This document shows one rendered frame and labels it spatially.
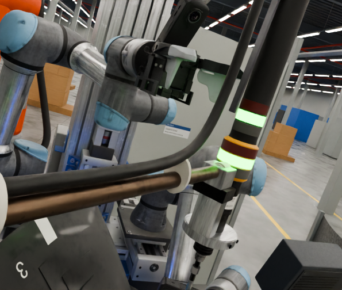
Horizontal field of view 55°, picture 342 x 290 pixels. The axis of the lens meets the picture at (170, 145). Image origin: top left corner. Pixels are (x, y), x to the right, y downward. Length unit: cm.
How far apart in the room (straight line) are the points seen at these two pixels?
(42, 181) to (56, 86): 834
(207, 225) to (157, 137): 196
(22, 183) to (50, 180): 2
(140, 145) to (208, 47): 82
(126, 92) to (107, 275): 38
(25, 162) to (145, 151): 128
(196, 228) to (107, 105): 37
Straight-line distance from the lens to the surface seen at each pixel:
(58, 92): 850
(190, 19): 55
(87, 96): 132
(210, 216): 39
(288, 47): 40
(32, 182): 17
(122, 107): 68
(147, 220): 131
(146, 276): 128
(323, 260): 118
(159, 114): 77
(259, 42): 39
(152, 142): 232
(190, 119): 238
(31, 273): 37
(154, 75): 53
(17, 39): 95
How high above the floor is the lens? 163
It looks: 11 degrees down
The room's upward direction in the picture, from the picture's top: 18 degrees clockwise
